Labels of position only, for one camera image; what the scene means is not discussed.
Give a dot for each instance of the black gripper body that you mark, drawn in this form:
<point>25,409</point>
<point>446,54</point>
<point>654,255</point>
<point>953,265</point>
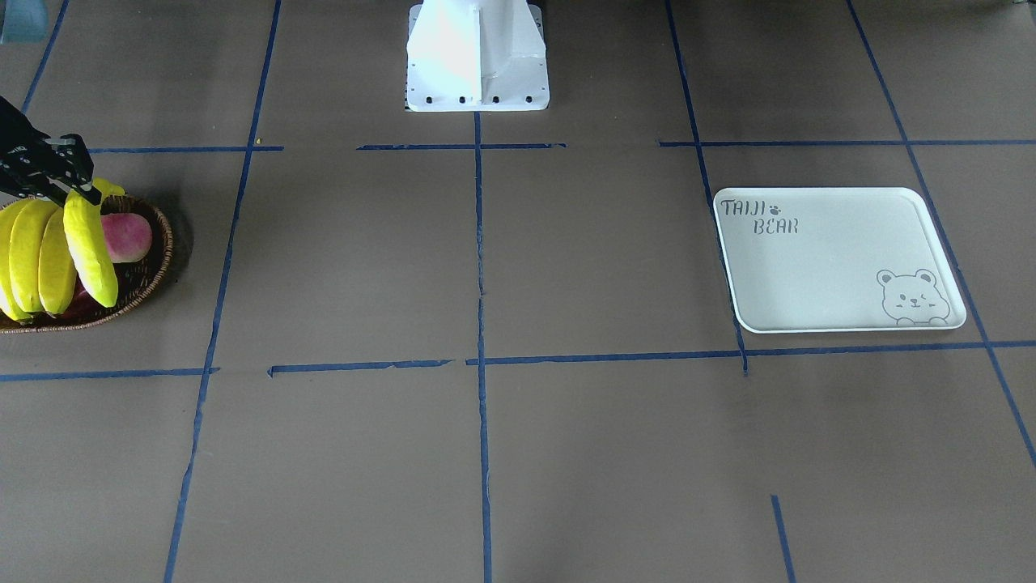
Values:
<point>32,164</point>

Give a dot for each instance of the brown woven basket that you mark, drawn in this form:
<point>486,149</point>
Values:
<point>137,280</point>

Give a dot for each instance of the white rectangular bear tray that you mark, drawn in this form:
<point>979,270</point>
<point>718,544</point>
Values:
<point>835,259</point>

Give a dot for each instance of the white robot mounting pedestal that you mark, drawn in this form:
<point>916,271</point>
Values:
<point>476,56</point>

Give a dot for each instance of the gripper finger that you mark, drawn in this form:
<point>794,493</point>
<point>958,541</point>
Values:
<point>58,191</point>
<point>76,167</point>

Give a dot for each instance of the yellow banana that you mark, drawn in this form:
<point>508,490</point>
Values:
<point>56,272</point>
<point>8,304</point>
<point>27,233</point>
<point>87,245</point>

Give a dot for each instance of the pink red apple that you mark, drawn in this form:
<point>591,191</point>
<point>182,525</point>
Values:
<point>128,236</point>

